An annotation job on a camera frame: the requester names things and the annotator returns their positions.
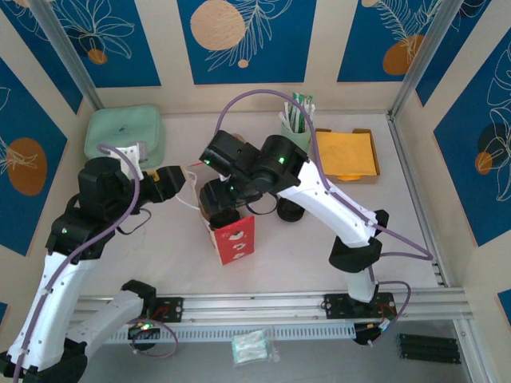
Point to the red white paper bag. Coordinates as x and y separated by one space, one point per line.
235 247

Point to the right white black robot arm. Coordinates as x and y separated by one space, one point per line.
331 211

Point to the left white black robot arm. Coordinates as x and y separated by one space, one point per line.
60 295

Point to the mint green straw holder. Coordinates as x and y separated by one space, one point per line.
295 137

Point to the yellow napkin stack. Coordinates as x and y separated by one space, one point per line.
343 155

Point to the brown cardboard tray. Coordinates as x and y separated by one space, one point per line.
375 178

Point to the black mounting plate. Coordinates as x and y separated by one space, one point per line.
335 305
175 309

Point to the small LED circuit board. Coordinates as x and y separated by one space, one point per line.
385 327
143 327

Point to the clear plastic packet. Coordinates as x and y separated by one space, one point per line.
249 347

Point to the black ribbed block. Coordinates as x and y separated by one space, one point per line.
429 349

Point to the aluminium frame post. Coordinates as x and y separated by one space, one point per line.
68 56
427 56

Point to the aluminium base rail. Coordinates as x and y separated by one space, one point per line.
255 305

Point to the aluminium side rail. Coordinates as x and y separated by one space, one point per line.
410 171

